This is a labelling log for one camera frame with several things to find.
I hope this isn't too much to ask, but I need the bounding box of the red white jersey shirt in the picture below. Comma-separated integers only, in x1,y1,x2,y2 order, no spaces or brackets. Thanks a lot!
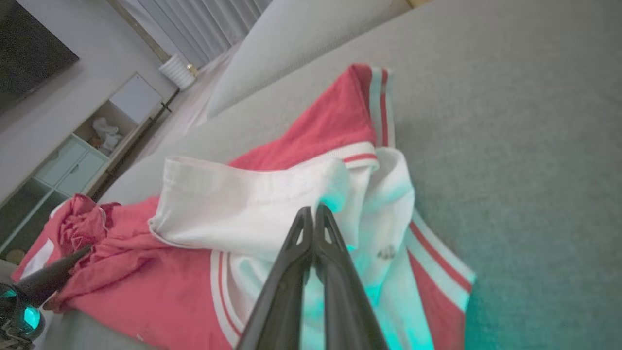
41,63,477,350

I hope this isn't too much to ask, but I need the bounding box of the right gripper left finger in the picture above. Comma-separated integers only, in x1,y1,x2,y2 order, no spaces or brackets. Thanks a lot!
237,207,314,350

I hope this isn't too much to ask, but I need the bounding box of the grey sofa cushion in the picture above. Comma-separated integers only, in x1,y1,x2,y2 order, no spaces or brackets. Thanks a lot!
206,0,414,120

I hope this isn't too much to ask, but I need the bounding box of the white ribbed plant pot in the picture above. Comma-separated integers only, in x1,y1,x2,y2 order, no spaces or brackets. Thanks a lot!
158,54,196,91

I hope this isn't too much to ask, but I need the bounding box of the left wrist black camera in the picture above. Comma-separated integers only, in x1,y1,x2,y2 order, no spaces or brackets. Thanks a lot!
0,286,47,350

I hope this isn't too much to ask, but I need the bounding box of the black television screen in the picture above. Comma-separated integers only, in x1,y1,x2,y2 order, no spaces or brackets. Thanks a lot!
0,0,80,115

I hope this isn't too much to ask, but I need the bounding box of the white TV cabinet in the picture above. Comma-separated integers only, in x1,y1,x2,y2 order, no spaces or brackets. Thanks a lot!
0,73,180,265

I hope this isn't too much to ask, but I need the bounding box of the grey pleated curtain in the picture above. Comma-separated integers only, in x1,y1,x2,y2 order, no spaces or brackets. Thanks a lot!
117,0,273,70

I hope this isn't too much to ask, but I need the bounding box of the grey fabric sofa seat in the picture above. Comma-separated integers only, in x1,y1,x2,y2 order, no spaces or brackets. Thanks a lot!
39,0,622,350

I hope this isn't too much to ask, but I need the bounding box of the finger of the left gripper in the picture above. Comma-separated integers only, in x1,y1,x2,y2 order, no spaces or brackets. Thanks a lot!
17,245,93,308

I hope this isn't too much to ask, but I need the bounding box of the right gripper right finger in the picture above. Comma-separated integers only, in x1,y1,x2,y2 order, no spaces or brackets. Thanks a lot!
314,203,389,350

